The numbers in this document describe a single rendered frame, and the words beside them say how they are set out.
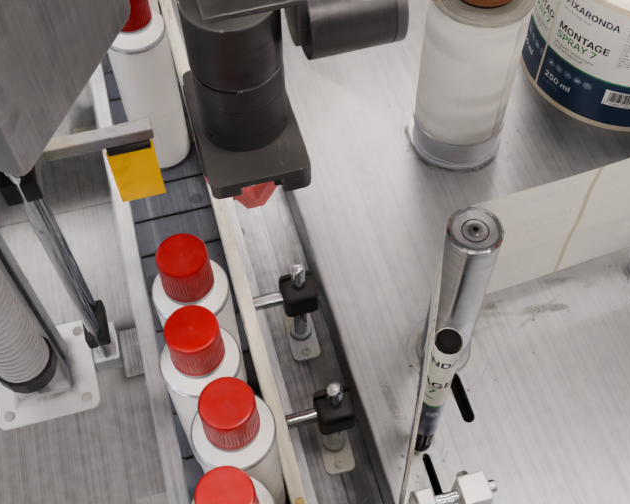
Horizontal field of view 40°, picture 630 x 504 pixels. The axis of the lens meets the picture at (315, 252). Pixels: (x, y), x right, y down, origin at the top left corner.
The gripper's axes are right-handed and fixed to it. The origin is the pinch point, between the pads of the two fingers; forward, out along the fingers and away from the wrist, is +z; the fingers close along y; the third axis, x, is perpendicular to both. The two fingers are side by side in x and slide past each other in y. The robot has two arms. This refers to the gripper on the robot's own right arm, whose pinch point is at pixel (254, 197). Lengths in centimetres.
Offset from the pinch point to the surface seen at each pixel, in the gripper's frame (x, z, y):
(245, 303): 2.2, 10.1, -3.0
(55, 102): 8.6, -28.3, -13.8
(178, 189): 5.5, 13.5, 12.4
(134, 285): 10.3, 5.3, -1.8
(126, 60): 7.0, -1.4, 15.0
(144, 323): 10.1, 5.3, -5.2
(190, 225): 5.2, 13.5, 8.1
